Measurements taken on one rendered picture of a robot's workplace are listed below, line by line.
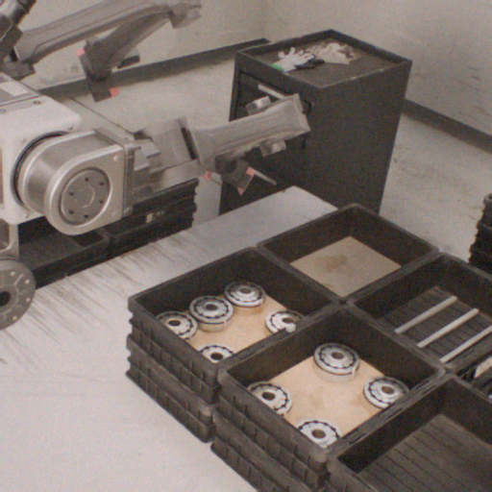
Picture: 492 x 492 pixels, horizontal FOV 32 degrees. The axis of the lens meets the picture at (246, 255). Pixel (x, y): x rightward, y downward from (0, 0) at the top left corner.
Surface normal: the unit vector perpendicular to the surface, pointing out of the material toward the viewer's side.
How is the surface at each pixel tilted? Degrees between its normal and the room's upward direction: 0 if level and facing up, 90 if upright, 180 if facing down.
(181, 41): 90
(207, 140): 54
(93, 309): 0
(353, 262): 0
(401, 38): 90
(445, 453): 0
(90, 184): 90
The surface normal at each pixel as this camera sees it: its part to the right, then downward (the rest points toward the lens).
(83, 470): 0.11, -0.84
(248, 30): 0.71, 0.44
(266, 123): 0.73, -0.18
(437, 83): -0.70, 0.32
